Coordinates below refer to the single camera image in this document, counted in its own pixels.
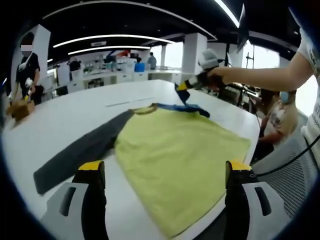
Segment person's right hand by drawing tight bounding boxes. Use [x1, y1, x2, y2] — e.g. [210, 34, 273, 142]
[202, 67, 229, 88]

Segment yellow long-sleeved garment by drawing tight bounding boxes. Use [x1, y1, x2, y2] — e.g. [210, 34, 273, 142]
[33, 102, 252, 238]

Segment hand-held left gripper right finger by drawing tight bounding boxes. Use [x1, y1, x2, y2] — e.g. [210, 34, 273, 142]
[225, 160, 294, 240]

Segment white table cable cover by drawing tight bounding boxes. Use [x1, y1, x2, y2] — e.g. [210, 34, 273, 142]
[106, 96, 156, 107]

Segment operator in white t-shirt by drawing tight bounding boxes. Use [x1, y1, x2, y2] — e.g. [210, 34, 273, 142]
[297, 27, 320, 141]

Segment grey mesh chair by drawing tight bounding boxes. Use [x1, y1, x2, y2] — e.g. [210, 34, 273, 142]
[251, 126, 320, 219]

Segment white lab counter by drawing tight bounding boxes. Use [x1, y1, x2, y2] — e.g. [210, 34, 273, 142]
[53, 68, 183, 95]

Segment brown cardboard box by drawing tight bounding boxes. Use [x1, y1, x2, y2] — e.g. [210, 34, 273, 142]
[6, 99, 35, 122]

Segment black cable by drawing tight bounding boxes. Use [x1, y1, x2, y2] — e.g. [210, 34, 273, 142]
[256, 138, 320, 177]

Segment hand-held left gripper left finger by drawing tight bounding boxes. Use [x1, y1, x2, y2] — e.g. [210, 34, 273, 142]
[39, 160, 109, 240]

